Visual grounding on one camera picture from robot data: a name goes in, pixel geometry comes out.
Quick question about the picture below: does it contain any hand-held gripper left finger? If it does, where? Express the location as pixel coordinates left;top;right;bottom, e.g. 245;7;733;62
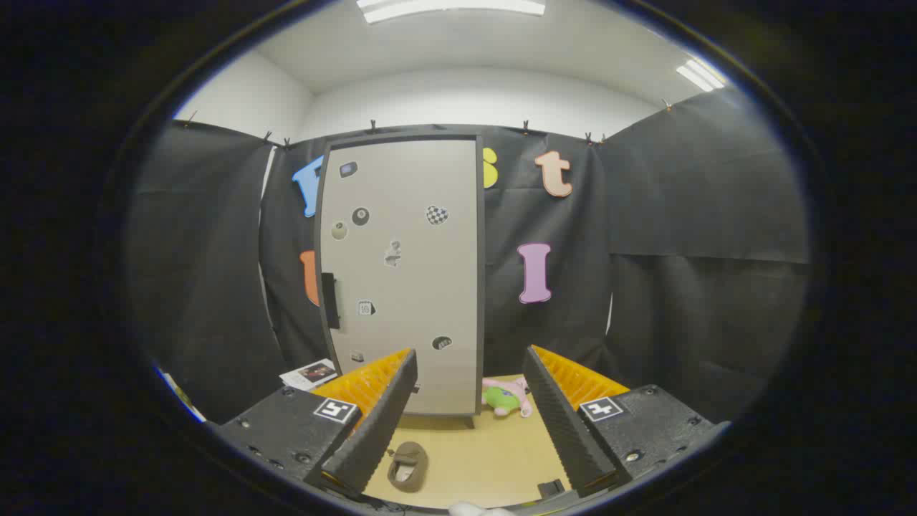
215;348;418;499

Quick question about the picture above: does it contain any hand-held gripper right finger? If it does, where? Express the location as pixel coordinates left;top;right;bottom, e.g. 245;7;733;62
522;345;731;497

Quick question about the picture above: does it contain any brown fuzzy shoe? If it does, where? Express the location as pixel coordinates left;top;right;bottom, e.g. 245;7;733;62
387;441;429;493

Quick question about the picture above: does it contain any dark grey shoe cabinet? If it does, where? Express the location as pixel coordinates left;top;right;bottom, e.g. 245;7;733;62
313;131;487;429

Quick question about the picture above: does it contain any green and pink plush toy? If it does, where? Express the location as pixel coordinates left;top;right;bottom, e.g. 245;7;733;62
481;377;533;419

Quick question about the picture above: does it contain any white cardboard box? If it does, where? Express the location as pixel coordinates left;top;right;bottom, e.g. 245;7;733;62
279;359;339;391

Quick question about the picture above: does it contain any black backdrop cloth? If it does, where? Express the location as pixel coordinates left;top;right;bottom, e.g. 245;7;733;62
125;90;810;425

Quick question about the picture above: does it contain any long ceiling light panel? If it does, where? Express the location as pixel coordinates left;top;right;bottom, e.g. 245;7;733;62
357;0;547;24

